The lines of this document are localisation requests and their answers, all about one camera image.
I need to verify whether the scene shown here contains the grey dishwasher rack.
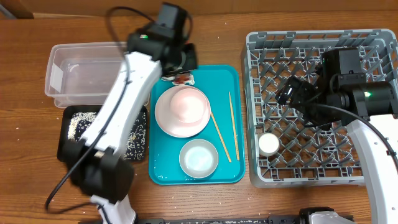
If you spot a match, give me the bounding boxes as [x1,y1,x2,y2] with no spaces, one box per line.
[242,29,397,188]

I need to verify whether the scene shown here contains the white cup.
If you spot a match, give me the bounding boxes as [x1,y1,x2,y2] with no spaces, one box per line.
[258,133,280,157]

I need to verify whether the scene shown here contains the teal serving tray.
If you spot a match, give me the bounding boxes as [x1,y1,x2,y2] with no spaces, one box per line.
[149,65,246,185]

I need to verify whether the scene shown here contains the red snack wrapper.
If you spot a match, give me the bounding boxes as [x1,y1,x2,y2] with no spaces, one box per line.
[172,74,191,85]

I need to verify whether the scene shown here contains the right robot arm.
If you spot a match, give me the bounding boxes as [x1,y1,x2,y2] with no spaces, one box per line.
[277,47,397,223]

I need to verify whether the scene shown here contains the black tray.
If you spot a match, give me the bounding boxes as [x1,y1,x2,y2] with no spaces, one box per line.
[57,105,147,161]

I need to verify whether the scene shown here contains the left wooden chopstick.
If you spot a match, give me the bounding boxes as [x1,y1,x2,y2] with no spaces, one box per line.
[210,112,232,163]

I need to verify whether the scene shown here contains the clear plastic bin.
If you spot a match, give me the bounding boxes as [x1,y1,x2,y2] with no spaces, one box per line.
[44,42,123,108]

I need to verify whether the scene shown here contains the pink bowl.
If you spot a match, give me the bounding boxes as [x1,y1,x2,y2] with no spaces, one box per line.
[170,88,207,123]

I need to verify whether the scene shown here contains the wooden chopstick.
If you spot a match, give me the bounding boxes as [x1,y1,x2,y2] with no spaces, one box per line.
[210,112,232,163]
[228,92,240,161]

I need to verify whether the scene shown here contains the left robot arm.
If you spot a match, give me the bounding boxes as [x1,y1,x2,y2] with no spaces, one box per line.
[45,2,197,223]

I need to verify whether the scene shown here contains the rice and food scraps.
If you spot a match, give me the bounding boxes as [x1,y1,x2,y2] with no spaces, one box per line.
[67,108,147,161]

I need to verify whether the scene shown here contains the right wooden chopstick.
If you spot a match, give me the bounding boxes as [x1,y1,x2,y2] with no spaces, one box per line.
[228,92,240,161]

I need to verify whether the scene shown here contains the crumpled white napkin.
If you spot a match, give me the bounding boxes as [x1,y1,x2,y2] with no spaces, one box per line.
[161,73,195,86]

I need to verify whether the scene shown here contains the pink plate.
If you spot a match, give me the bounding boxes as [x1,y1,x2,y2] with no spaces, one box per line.
[155,85,211,138]

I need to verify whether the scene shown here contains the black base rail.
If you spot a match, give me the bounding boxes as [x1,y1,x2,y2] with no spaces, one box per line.
[136,207,354,224]

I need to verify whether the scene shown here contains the grey bowl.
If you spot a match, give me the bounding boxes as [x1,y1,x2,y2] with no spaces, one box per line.
[179,139,218,179]

